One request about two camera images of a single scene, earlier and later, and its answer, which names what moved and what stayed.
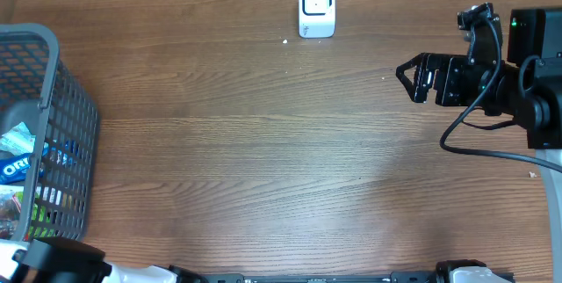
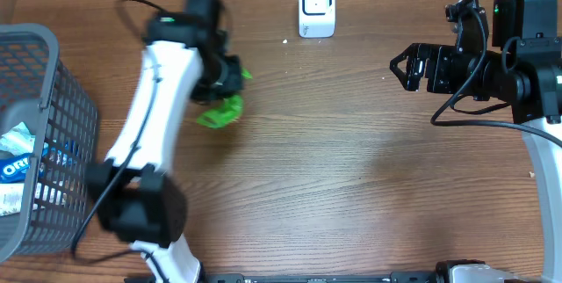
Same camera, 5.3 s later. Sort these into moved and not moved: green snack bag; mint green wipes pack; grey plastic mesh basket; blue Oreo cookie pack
Moved: green snack bag
Not moved: mint green wipes pack; grey plastic mesh basket; blue Oreo cookie pack
